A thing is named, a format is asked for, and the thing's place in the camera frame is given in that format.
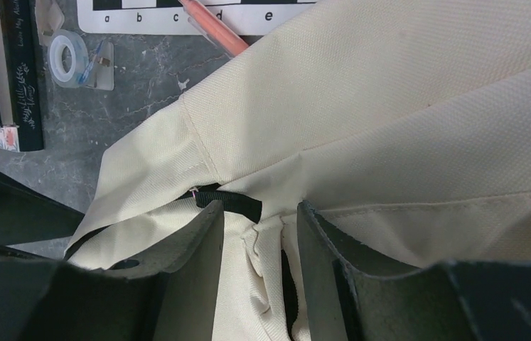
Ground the clear tape roll dispenser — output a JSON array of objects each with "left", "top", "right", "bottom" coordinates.
[{"left": 48, "top": 30, "right": 114, "bottom": 91}]

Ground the black white chessboard mat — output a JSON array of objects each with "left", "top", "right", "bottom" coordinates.
[{"left": 77, "top": 0, "right": 316, "bottom": 36}]

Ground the small orange triangle piece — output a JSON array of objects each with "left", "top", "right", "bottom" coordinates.
[{"left": 35, "top": 0, "right": 65, "bottom": 47}]

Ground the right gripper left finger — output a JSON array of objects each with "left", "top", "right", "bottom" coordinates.
[{"left": 0, "top": 201, "right": 224, "bottom": 340}]

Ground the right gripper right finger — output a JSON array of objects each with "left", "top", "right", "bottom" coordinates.
[{"left": 297, "top": 201, "right": 531, "bottom": 340}]

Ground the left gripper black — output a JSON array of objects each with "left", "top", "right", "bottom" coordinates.
[{"left": 0, "top": 171, "right": 83, "bottom": 256}]

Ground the black hardcover book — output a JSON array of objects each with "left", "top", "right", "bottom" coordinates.
[{"left": 0, "top": 0, "right": 44, "bottom": 152}]

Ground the pink pen upper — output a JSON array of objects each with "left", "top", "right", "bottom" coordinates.
[{"left": 178, "top": 0, "right": 249, "bottom": 58}]

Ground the cream canvas backpack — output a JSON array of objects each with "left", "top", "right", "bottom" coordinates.
[{"left": 67, "top": 1, "right": 531, "bottom": 340}]

